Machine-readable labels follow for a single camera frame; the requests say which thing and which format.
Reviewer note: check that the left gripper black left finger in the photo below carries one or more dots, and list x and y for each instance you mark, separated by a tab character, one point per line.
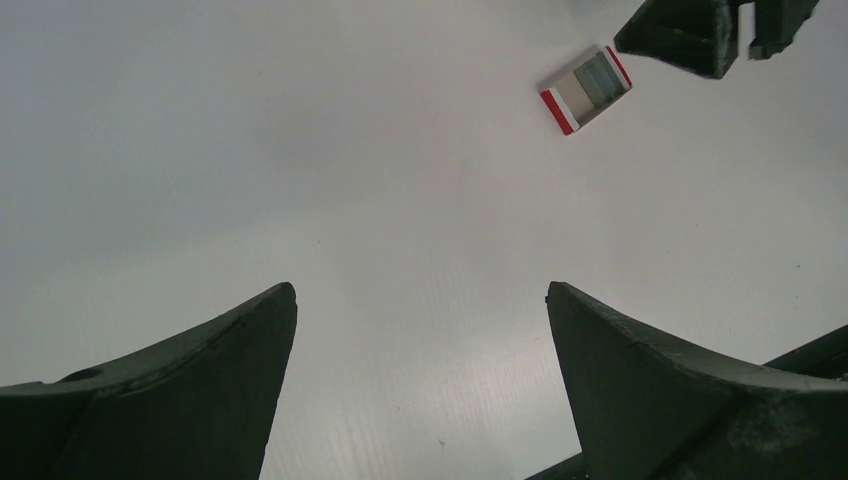
197	405

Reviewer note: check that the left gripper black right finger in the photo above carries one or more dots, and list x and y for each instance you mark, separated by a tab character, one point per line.
649	405

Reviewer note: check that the staple box tray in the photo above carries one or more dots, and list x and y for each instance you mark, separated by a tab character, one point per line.
565	99

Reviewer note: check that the silver staple strip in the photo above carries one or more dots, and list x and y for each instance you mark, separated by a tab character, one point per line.
606	77
590	86

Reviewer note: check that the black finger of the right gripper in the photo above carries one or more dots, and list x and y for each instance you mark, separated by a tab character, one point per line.
698	36
776	23

